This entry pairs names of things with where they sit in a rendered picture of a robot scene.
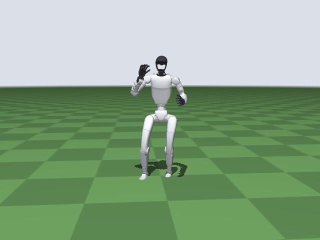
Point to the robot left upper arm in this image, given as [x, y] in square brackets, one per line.
[176, 81]

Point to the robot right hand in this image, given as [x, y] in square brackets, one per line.
[142, 72]

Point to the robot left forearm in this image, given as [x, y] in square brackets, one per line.
[185, 98]

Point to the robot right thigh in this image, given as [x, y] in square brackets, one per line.
[146, 133]

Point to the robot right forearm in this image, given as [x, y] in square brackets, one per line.
[136, 85]

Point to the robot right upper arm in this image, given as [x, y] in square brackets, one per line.
[146, 80]

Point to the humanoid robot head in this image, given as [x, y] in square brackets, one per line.
[161, 60]

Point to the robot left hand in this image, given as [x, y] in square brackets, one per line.
[181, 100]

